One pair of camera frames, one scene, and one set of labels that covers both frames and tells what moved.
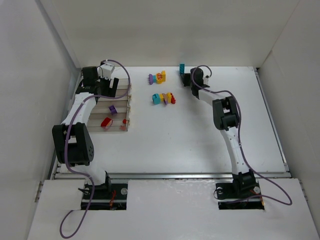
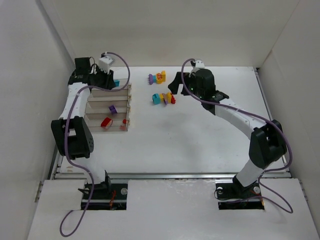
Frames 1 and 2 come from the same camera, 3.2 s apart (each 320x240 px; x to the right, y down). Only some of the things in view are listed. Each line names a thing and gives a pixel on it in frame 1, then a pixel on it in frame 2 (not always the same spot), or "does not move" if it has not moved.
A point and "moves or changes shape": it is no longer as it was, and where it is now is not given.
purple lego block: (150, 79) does not move
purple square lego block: (112, 109) does not move
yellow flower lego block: (160, 77) does not move
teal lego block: (182, 67) moves or changes shape
